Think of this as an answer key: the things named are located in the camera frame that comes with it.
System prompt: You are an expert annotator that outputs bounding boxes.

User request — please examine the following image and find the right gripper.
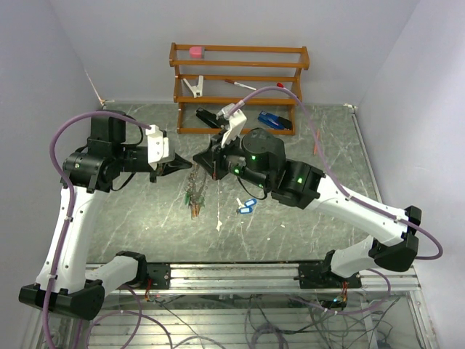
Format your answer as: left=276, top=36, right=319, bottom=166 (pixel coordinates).
left=193, top=129, right=272, bottom=190

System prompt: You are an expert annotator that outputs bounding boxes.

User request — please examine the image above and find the metal disc keyring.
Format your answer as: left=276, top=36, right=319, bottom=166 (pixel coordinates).
left=184, top=164, right=208, bottom=220

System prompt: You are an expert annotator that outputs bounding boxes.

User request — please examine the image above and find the blue tag key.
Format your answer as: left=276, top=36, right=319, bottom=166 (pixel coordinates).
left=244, top=198, right=257, bottom=207
left=236, top=198, right=253, bottom=214

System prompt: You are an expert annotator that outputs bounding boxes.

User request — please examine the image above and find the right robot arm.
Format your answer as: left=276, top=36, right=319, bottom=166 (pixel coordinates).
left=193, top=128, right=421, bottom=288

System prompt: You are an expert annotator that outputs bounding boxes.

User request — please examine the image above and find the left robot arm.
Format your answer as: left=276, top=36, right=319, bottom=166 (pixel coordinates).
left=18, top=110, right=192, bottom=320

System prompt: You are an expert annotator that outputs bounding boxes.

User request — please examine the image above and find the black stapler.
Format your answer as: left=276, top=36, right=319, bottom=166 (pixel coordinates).
left=195, top=108, right=227, bottom=129

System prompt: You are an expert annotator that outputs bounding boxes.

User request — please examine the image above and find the white plastic clamp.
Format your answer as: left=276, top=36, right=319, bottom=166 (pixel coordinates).
left=182, top=75, right=204, bottom=98

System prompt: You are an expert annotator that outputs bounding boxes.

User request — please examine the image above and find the blue stapler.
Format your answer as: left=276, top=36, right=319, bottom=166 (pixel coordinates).
left=257, top=111, right=293, bottom=130

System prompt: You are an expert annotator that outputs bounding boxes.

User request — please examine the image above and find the red-capped marker pen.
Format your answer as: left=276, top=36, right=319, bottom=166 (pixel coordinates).
left=224, top=79, right=257, bottom=91

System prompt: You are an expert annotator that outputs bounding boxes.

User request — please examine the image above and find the pink eraser block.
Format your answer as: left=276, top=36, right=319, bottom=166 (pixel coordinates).
left=188, top=46, right=205, bottom=60

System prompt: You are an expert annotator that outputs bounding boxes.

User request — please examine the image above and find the orange pencil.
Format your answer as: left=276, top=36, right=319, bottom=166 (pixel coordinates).
left=313, top=129, right=320, bottom=155

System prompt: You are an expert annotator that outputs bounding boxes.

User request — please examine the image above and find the wooden three-tier rack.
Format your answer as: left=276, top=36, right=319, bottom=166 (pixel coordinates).
left=169, top=42, right=310, bottom=134

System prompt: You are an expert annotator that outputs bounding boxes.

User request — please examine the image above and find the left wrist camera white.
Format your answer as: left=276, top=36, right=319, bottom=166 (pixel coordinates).
left=145, top=124, right=175, bottom=169

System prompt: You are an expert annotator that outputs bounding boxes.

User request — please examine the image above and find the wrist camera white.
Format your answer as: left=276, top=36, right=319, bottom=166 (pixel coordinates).
left=216, top=103, right=247, bottom=148
left=145, top=124, right=175, bottom=169

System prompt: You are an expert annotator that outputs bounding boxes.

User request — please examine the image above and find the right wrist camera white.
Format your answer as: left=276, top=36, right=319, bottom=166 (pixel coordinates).
left=216, top=103, right=247, bottom=148

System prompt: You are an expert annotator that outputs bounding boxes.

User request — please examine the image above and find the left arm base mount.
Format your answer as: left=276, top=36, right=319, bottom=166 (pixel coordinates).
left=140, top=262, right=171, bottom=290

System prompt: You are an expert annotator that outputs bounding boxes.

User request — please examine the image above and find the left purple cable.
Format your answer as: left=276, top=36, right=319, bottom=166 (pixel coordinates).
left=41, top=111, right=153, bottom=349

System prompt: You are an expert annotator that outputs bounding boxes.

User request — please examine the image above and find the purple cable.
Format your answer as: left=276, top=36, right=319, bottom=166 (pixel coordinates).
left=41, top=111, right=153, bottom=349
left=223, top=86, right=445, bottom=316

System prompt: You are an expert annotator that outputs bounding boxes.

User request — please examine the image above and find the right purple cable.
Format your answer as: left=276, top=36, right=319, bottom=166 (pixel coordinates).
left=223, top=86, right=445, bottom=316

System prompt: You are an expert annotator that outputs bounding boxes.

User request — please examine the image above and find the aluminium frame rail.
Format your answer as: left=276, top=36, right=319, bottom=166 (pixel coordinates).
left=39, top=260, right=421, bottom=294

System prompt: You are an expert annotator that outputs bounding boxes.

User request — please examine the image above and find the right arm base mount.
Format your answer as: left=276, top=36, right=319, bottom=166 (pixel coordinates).
left=294, top=260, right=362, bottom=289

